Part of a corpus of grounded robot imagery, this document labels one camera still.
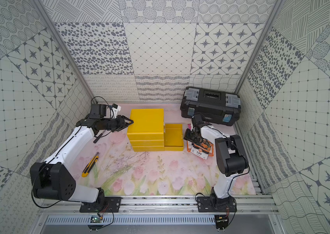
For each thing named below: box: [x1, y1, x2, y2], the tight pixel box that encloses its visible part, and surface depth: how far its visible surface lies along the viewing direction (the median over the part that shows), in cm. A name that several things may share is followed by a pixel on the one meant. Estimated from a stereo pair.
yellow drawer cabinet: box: [126, 108, 165, 152], surface depth 83 cm
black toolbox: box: [180, 86, 242, 127], surface depth 100 cm
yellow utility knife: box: [82, 152, 100, 178], surface depth 90 cm
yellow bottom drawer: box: [164, 123, 184, 152], surface depth 99 cm
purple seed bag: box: [190, 137, 215, 160], surface depth 95 cm
